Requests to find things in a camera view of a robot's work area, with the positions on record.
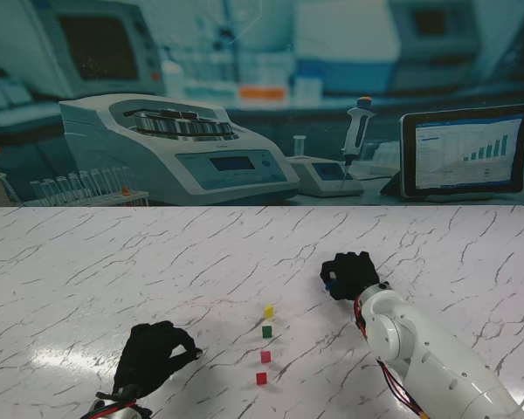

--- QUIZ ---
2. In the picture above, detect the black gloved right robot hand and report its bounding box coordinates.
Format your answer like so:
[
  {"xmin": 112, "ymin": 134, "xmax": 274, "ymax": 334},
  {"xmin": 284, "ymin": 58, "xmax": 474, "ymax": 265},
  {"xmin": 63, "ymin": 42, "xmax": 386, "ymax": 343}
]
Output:
[{"xmin": 320, "ymin": 251, "xmax": 381, "ymax": 302}]

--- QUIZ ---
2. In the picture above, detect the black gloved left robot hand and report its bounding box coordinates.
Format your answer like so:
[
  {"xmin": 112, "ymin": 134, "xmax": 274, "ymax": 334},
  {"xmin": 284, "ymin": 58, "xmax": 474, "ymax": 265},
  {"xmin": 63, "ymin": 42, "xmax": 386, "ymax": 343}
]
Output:
[{"xmin": 113, "ymin": 320, "xmax": 203, "ymax": 399}]

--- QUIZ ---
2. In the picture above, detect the printed laboratory photo backdrop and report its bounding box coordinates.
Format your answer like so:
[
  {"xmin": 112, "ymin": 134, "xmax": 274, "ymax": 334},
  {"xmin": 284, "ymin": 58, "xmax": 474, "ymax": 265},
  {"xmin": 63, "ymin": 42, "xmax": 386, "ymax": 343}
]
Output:
[{"xmin": 0, "ymin": 0, "xmax": 524, "ymax": 209}]

